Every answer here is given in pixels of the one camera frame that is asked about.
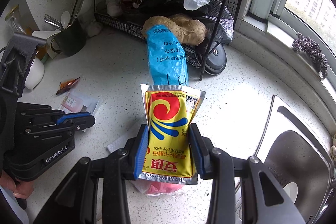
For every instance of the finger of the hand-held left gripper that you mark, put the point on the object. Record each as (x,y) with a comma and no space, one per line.
(84,123)
(71,116)

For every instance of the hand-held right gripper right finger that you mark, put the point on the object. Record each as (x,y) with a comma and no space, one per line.
(195,150)

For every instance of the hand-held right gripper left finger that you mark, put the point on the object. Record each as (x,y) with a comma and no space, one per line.
(140,153)

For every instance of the pink plastic wrapper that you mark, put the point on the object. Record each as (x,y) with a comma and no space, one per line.
(162,188)

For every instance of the yellow yeast packet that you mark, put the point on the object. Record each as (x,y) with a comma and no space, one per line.
(168,113)

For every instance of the person's left hand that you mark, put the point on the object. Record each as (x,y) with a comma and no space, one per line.
(22,189)

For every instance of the pink sachet packet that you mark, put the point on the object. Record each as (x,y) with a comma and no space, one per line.
(74,102)

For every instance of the orange snack wrapper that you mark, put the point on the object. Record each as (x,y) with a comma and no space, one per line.
(68,83)

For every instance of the dark green mug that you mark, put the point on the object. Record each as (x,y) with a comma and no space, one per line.
(72,40)

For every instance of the garlic bulb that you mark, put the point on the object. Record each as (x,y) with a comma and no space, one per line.
(94,28)
(113,5)

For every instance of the stainless steel sink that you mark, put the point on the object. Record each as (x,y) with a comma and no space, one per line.
(288,158)

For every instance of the black round disc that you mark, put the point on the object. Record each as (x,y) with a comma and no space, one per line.
(216,58)

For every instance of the metal spoon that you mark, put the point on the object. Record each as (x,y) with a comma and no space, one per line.
(52,21)

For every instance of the white ceramic spoon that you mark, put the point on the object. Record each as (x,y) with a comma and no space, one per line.
(65,18)

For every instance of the glass jar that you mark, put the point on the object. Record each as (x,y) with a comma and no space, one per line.
(14,20)

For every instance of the long dark utensil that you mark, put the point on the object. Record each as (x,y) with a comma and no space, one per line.
(78,1)

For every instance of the ginger root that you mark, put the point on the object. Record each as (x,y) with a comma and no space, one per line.
(189,29)

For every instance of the grey mesh bag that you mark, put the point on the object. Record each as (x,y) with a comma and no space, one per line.
(223,22)

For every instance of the dark scouring pad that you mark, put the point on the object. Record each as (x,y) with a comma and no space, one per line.
(312,52)

